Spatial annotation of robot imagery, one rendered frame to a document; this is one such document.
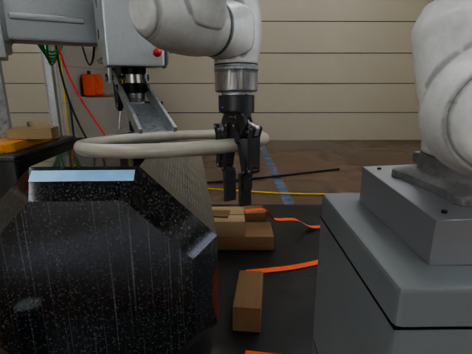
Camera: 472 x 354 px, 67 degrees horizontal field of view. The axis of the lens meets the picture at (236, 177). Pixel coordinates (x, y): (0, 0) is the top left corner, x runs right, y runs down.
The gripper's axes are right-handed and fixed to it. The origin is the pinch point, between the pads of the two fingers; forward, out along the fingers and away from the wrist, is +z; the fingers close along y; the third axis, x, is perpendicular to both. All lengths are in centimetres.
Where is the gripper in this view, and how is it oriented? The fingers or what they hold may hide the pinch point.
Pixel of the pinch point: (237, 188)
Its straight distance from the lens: 78.1
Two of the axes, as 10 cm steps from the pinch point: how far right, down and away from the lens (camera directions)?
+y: -6.4, -1.5, 7.5
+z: 0.1, 9.8, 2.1
